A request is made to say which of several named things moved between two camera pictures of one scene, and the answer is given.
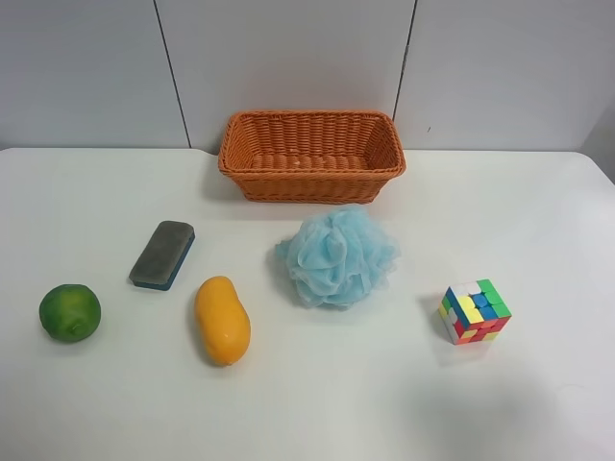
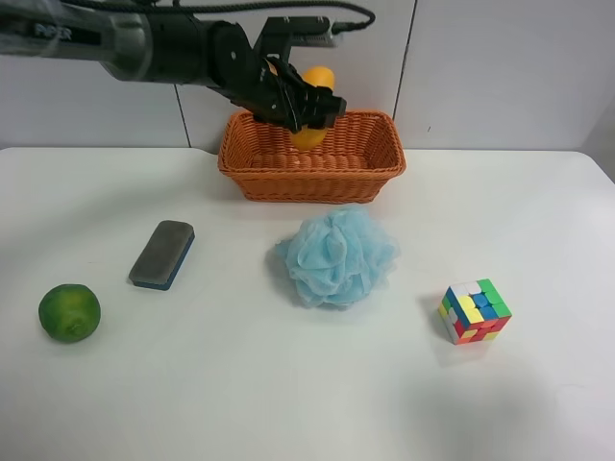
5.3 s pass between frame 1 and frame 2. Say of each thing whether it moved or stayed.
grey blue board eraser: stayed
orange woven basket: stayed
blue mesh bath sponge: stayed
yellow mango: moved
